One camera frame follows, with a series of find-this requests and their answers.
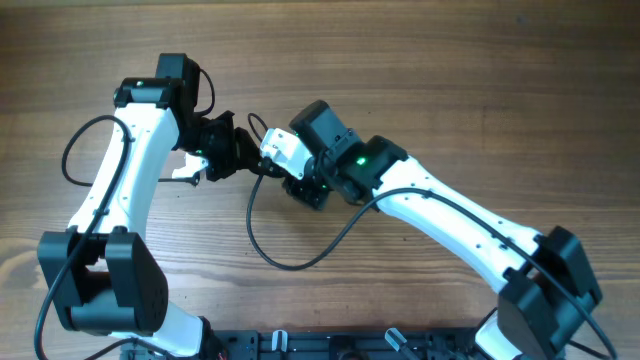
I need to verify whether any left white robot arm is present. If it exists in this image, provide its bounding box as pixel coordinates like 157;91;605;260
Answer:
37;53;260;359

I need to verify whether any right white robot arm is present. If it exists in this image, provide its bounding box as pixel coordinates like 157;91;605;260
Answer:
260;100;602;359

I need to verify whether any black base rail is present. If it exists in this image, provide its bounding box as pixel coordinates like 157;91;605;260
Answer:
119;327;481;360

